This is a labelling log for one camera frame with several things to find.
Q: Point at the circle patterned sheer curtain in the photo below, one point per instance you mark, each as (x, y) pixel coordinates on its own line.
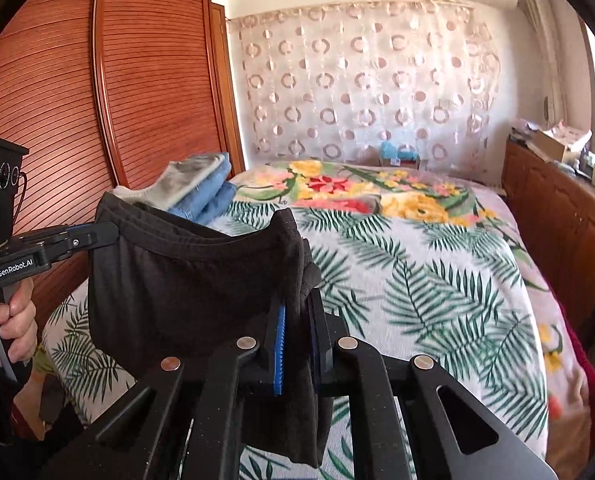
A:
(367, 85)

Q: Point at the person's left hand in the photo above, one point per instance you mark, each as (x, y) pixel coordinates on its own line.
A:
(22, 320)

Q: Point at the blue packet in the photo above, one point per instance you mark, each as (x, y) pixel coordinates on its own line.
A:
(397, 152)

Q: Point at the red cloth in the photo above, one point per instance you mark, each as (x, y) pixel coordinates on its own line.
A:
(585, 370)

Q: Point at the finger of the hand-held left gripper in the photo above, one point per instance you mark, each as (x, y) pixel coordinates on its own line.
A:
(90, 234)
(72, 251)

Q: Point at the folded grey garment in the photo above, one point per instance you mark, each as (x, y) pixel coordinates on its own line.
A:
(177, 182)

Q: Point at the slatted wooden wardrobe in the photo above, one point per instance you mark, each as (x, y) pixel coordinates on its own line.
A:
(127, 85)

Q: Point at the leaf printed bed sheet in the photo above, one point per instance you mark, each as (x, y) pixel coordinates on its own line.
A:
(427, 285)

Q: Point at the wooden cabinet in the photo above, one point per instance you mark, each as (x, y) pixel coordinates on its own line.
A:
(562, 220)

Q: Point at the cardboard box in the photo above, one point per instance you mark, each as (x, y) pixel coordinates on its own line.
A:
(557, 145)

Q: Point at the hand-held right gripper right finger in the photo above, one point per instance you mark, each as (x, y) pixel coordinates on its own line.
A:
(322, 355)

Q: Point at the black pants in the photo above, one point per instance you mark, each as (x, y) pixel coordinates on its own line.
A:
(177, 290)

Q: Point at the floral blanket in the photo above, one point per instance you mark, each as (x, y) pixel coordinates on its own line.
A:
(377, 190)

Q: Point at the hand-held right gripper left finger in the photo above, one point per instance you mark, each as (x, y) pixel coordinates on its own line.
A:
(278, 355)

